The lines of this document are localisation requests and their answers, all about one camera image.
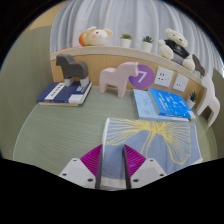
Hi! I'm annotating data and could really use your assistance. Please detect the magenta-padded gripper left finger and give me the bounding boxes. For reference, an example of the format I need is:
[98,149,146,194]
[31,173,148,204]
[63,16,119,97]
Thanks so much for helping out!
[58,143,104,190]

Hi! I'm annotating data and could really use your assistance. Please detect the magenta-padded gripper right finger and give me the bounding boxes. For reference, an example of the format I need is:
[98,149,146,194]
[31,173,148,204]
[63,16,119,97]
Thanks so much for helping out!
[121,143,167,190]

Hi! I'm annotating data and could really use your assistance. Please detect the blue towel with yellow print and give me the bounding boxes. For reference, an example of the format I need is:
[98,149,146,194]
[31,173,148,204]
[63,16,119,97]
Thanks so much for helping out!
[99,117,204,190]

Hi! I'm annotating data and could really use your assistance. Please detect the light blue book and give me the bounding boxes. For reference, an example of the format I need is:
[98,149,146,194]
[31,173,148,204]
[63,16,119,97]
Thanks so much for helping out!
[132,88,198,122]

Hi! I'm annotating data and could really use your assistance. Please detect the small potted plant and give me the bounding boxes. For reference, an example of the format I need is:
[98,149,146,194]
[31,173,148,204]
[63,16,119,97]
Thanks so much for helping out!
[119,33,133,49]
[141,35,155,54]
[186,90,198,109]

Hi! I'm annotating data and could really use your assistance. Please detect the dark blue book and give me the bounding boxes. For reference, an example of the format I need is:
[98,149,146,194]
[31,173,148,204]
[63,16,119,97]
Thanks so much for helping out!
[36,80,93,108]

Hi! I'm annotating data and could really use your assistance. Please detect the large white horse figure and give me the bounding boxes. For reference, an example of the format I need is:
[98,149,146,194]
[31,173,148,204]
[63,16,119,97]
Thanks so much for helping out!
[195,73,222,128]

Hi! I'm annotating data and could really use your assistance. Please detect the purple round number sign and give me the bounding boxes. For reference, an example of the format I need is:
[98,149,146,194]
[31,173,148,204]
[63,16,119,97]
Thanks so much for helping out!
[128,64,155,90]

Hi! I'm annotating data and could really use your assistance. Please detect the green divider panel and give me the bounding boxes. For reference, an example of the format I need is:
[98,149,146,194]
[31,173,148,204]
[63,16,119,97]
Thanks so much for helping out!
[0,25,54,159]
[209,66,224,154]

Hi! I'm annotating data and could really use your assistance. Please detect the pink horse figure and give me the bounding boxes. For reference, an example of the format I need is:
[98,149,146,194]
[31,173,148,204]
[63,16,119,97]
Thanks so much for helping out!
[98,61,140,99]

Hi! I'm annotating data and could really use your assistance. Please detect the dark grey horse figure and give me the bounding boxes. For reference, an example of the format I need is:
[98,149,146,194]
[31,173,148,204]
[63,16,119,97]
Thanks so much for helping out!
[55,53,90,88]

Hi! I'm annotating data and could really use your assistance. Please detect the white teddy bear, black shirt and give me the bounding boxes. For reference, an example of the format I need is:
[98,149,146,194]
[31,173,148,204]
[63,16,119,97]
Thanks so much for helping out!
[157,28,196,73]

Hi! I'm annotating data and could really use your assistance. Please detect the round cream plush toy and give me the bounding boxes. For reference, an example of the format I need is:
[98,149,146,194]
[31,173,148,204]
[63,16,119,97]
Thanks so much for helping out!
[78,26,114,47]

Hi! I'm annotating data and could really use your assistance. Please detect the grey-white curtain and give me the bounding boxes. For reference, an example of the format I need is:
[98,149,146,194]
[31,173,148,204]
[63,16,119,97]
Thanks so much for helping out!
[49,0,214,78]

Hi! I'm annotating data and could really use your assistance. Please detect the white wall socket plate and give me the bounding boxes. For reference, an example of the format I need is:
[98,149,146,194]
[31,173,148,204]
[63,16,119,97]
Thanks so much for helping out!
[153,66,175,88]
[172,73,190,93]

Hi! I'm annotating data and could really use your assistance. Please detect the beige wooden wall ledge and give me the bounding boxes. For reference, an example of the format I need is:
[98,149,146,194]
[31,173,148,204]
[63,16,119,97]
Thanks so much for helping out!
[49,45,206,101]

